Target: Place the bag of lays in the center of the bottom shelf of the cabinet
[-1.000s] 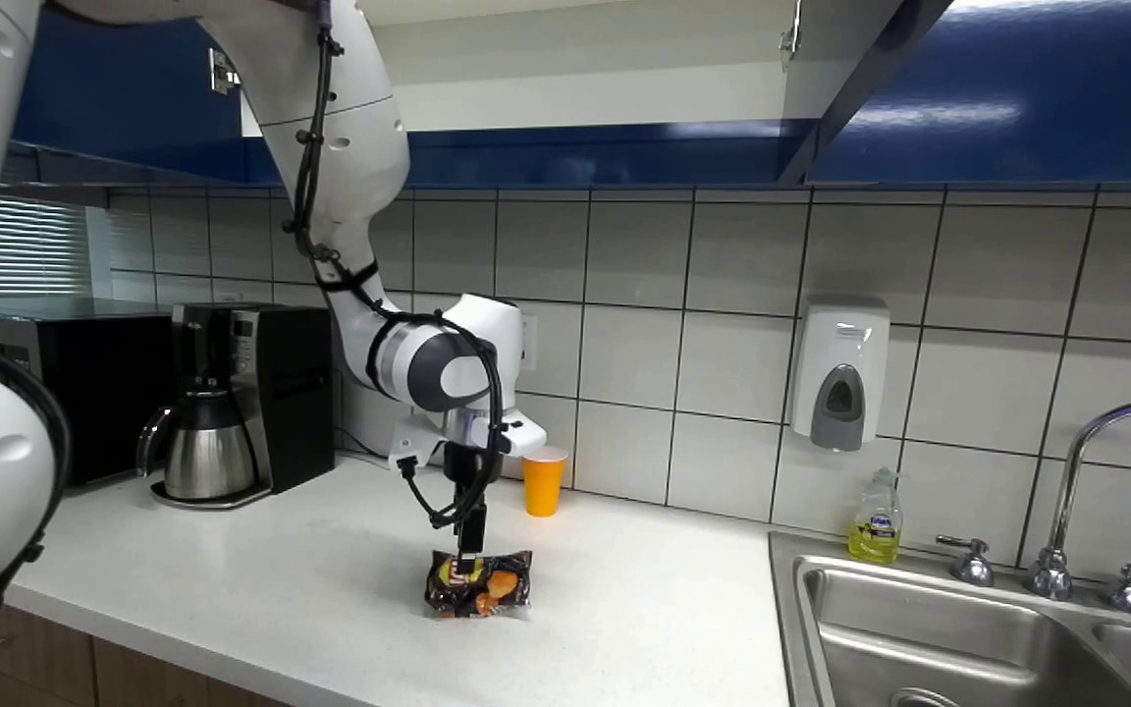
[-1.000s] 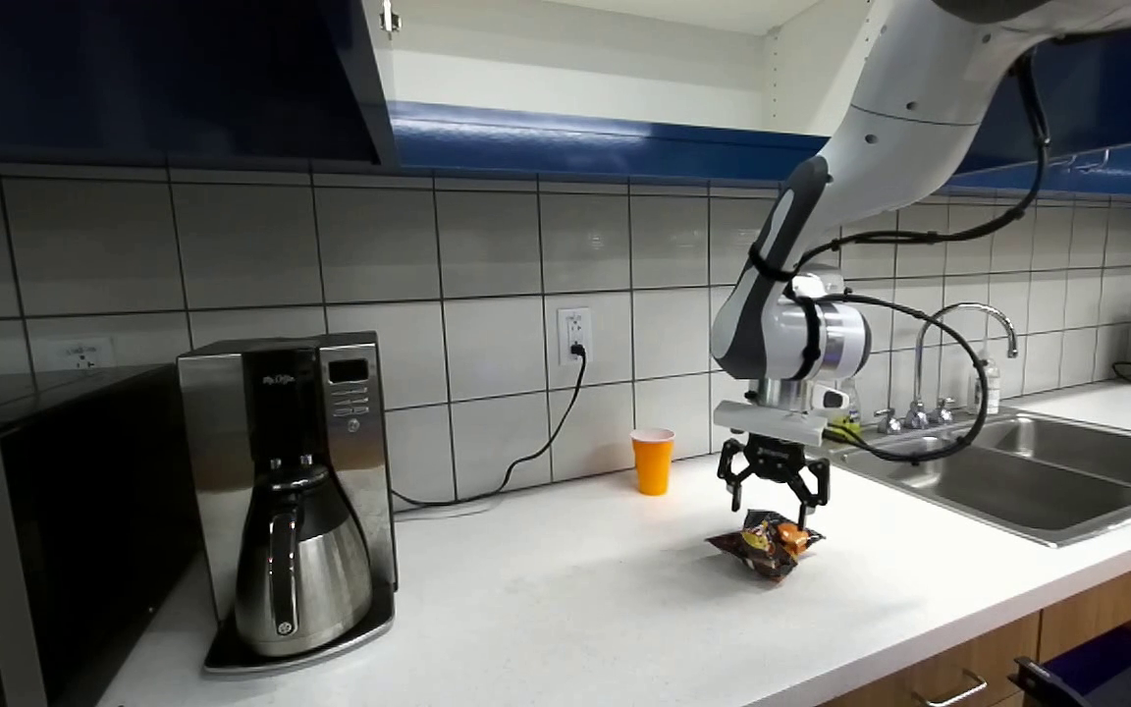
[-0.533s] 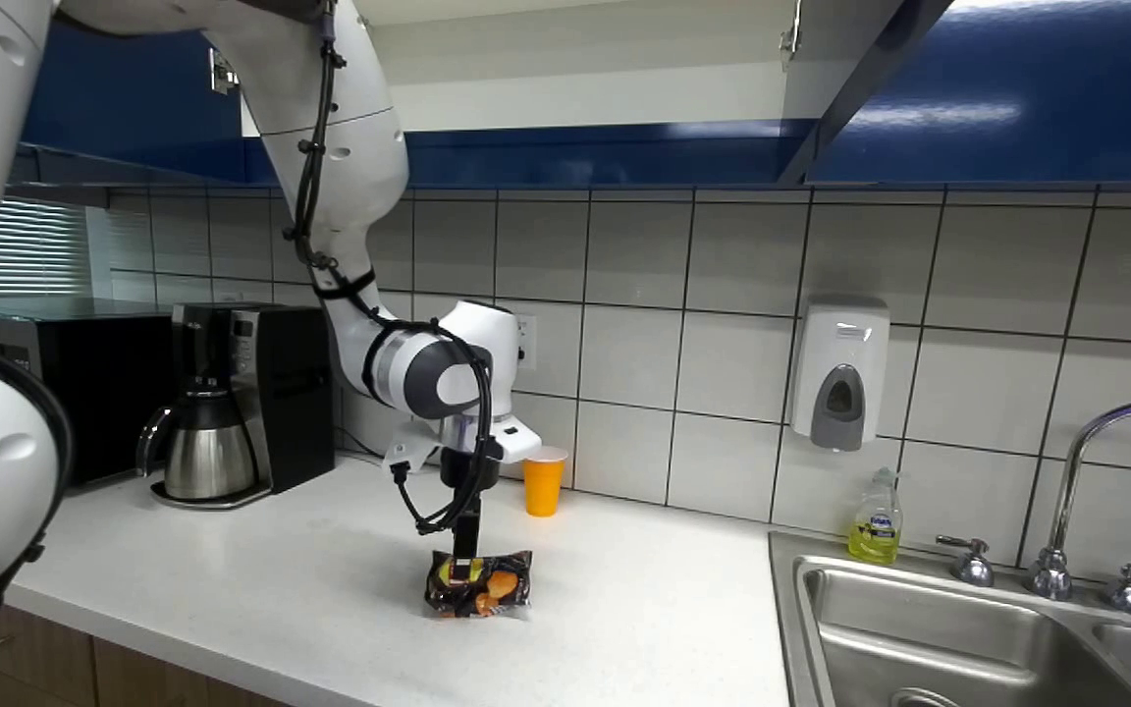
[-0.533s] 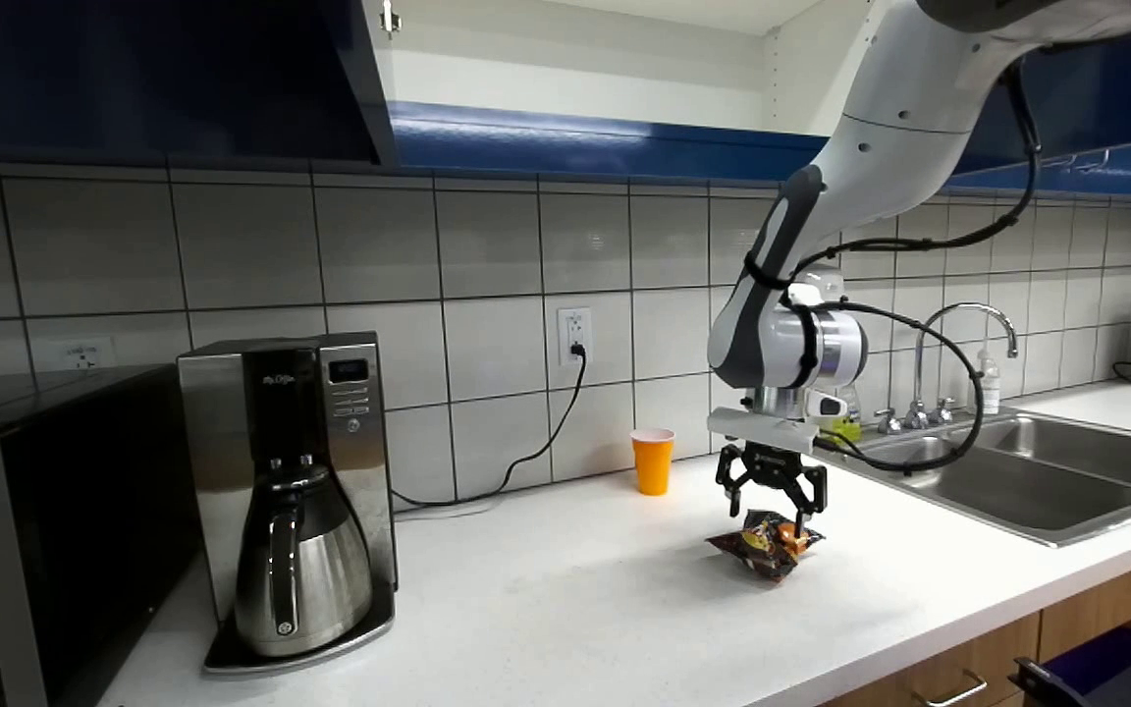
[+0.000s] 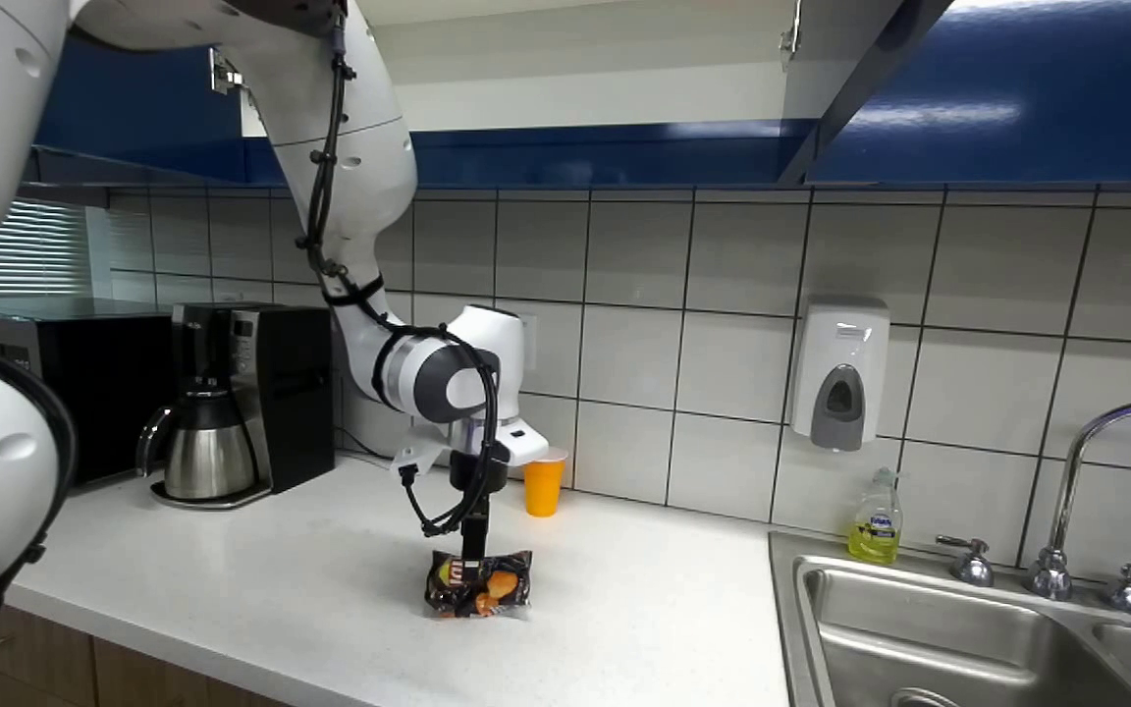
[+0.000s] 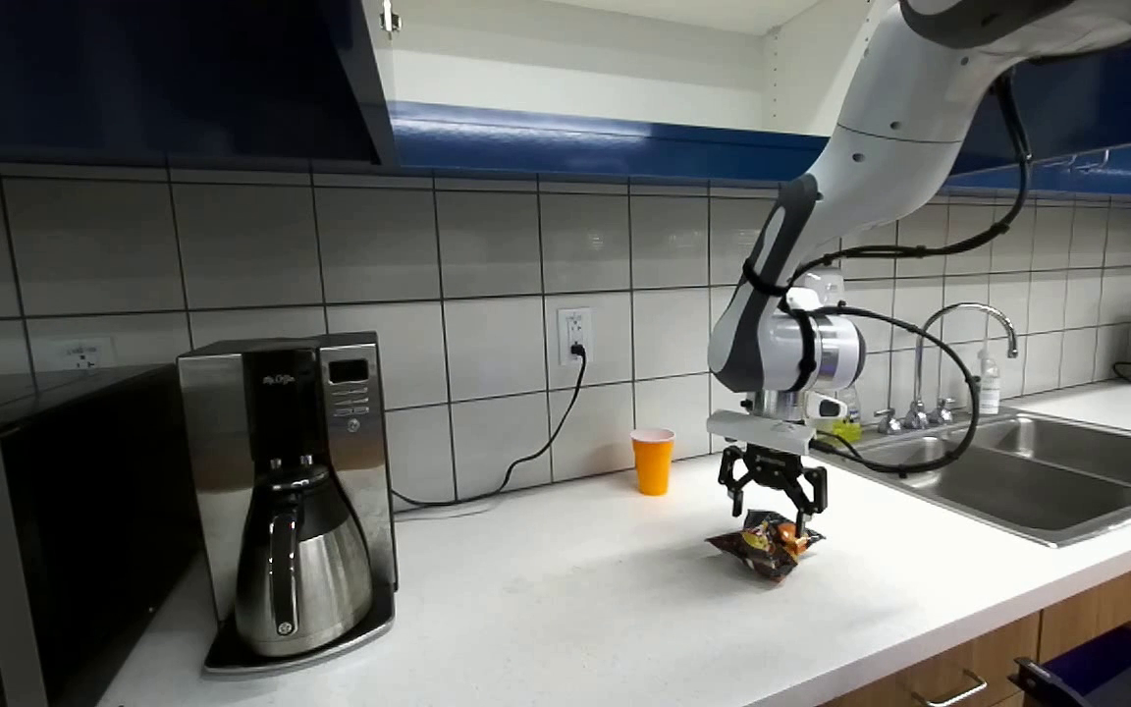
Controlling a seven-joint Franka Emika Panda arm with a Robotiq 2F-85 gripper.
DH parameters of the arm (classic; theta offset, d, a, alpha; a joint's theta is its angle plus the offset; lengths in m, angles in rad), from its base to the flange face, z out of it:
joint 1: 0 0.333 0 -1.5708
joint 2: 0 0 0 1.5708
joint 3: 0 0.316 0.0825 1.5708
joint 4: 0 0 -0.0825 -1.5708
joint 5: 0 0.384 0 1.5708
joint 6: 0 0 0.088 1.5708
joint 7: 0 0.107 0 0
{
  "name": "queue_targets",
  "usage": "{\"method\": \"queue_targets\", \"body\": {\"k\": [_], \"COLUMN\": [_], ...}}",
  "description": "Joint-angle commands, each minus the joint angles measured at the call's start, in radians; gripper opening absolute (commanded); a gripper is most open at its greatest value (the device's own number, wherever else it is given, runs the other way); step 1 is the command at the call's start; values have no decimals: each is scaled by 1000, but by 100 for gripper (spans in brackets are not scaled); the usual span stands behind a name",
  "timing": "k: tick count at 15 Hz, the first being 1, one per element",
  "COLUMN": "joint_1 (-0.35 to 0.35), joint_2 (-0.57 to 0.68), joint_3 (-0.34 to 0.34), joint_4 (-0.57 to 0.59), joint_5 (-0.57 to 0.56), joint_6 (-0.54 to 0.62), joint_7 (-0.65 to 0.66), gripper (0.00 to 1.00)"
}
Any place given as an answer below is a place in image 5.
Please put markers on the white window blinds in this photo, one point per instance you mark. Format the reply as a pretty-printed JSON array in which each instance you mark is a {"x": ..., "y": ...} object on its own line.
[{"x": 17, "y": 256}]

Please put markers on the orange plastic cup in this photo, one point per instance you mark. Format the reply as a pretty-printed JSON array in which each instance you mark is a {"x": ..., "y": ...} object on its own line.
[{"x": 543, "y": 487}]

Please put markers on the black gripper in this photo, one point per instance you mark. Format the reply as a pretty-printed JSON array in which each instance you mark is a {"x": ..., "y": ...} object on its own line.
[{"x": 477, "y": 478}]

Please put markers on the yellow dish soap bottle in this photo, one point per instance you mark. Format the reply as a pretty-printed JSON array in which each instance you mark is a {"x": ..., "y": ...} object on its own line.
[{"x": 871, "y": 536}]

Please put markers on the black microwave oven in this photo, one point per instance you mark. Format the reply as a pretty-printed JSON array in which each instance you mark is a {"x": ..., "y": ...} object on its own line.
[{"x": 95, "y": 393}]

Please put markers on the chrome sink faucet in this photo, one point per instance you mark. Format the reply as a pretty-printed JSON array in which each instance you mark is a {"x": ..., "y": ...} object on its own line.
[{"x": 1059, "y": 562}]

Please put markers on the metal cabinet hinge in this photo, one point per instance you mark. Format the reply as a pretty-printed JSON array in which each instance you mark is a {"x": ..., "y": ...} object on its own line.
[
  {"x": 219, "y": 71},
  {"x": 792, "y": 25}
]

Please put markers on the wooden lower cabinet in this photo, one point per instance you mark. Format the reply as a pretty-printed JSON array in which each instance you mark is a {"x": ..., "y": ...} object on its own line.
[{"x": 108, "y": 668}]

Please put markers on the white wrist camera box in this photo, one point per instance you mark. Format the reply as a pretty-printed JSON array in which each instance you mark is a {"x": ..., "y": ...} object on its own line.
[{"x": 524, "y": 440}]

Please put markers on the stainless steel sink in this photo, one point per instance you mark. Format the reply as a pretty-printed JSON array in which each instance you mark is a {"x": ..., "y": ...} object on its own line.
[{"x": 981, "y": 629}]

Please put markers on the stainless steel coffee carafe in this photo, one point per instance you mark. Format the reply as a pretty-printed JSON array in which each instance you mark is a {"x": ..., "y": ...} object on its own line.
[{"x": 206, "y": 457}]

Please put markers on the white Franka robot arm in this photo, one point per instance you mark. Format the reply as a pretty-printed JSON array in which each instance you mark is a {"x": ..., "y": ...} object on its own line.
[{"x": 370, "y": 160}]

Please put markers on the blue cabinet door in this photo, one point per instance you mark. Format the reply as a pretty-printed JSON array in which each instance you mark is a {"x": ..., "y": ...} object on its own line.
[
  {"x": 1051, "y": 104},
  {"x": 136, "y": 118}
]

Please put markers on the blue upper wall cabinet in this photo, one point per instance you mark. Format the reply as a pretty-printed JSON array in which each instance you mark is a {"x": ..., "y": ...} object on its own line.
[{"x": 591, "y": 151}]

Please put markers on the steel black coffee maker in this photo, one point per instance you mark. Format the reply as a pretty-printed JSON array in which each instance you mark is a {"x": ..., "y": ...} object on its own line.
[{"x": 291, "y": 393}]

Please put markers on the white wall soap dispenser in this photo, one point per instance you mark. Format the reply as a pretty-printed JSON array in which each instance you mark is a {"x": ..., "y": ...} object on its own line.
[{"x": 840, "y": 355}]

